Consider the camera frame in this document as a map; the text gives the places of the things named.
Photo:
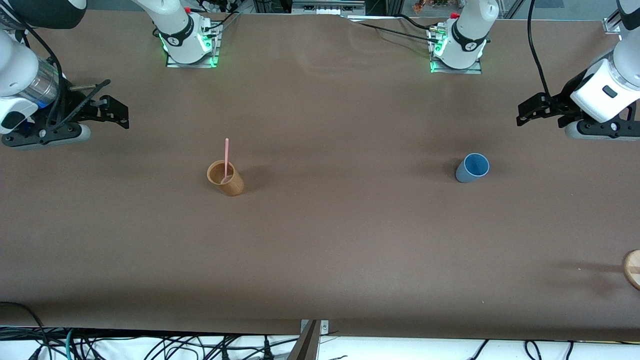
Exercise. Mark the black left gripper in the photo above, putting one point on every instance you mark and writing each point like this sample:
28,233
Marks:
564,100

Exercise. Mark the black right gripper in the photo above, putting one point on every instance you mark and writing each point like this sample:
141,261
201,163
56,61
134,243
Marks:
74,106

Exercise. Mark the blue plastic cup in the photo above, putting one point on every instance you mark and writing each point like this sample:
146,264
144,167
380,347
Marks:
470,170

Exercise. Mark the pink straw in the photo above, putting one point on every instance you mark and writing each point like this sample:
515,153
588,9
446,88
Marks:
226,155

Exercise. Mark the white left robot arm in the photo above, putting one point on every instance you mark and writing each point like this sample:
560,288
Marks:
467,35

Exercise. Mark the brown wooden cup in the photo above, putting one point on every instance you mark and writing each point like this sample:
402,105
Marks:
230,185

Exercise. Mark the tan short rod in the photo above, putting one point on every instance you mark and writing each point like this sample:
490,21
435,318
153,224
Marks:
82,88

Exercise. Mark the round wooden disc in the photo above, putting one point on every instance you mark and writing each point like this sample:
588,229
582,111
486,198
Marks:
634,270

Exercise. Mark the grey metal device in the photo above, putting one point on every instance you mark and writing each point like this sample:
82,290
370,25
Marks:
325,7

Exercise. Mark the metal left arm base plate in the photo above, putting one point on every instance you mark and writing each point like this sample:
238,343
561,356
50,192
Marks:
457,71

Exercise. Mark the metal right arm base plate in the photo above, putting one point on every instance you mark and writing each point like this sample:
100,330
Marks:
192,65

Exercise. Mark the aluminium frame profile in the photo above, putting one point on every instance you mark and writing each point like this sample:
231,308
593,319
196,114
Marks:
612,25

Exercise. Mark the small metal table bracket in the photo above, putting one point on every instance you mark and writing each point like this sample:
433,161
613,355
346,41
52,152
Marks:
325,327

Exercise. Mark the dark camera mount bar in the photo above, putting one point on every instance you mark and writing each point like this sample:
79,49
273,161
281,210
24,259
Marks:
305,350

